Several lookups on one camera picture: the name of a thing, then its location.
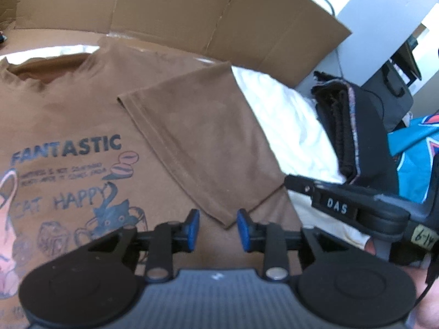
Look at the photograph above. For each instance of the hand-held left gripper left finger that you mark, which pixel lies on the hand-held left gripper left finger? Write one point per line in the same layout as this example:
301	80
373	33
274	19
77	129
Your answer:
192	229

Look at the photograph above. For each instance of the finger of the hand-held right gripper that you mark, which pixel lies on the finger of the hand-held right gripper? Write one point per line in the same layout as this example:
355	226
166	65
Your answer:
301	186

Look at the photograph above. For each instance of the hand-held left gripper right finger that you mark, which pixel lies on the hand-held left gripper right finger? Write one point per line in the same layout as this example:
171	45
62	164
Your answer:
244	231

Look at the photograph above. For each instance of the brown printed t-shirt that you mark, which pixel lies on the brown printed t-shirt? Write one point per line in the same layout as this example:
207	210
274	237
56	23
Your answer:
192	133

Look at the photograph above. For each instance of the person's right hand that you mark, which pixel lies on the person's right hand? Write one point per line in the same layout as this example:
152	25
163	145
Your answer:
430	305

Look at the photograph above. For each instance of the white printed bed sheet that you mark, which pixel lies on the white printed bed sheet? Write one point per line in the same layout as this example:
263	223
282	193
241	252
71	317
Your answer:
291	126

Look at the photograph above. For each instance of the teal printed garment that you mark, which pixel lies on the teal printed garment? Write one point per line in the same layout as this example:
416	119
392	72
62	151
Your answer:
415	157

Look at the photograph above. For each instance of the folded black garment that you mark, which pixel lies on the folded black garment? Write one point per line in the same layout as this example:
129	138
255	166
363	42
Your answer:
370	144

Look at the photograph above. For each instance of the black bag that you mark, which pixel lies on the black bag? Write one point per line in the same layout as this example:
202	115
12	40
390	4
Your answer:
394	102

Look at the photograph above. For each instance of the flattened cardboard sheet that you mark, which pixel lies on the flattened cardboard sheet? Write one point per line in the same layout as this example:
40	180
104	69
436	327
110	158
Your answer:
178	10

